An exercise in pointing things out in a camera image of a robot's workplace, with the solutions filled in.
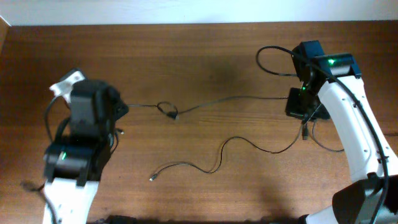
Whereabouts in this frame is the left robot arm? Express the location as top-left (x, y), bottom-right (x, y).
top-left (42, 80), bottom-right (129, 223)

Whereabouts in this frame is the right camera black cable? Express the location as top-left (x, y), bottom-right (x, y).
top-left (255, 45), bottom-right (391, 224)

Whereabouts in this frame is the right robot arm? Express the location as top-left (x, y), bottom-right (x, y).
top-left (285, 40), bottom-right (397, 223)

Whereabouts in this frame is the thin black usb cable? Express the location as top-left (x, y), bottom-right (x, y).
top-left (310, 119), bottom-right (398, 153)

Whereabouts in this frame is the left camera black cable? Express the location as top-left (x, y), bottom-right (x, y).
top-left (20, 93), bottom-right (121, 224)

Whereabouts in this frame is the camera black cable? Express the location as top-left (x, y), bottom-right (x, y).
top-left (20, 93), bottom-right (121, 224)
top-left (255, 45), bottom-right (391, 224)

